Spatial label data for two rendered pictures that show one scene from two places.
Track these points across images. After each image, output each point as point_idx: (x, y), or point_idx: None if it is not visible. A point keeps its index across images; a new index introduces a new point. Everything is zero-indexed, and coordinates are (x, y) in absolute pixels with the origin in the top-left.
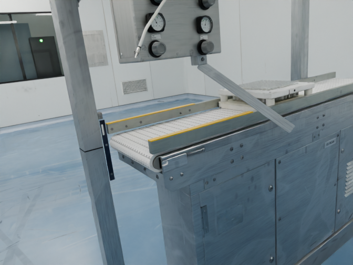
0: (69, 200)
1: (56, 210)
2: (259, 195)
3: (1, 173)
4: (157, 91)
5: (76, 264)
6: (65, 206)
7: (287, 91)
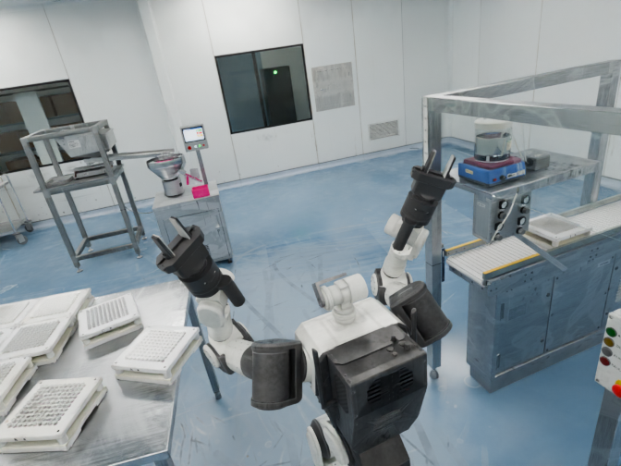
0: (352, 272)
1: None
2: (539, 299)
3: (273, 237)
4: (411, 134)
5: None
6: None
7: (569, 236)
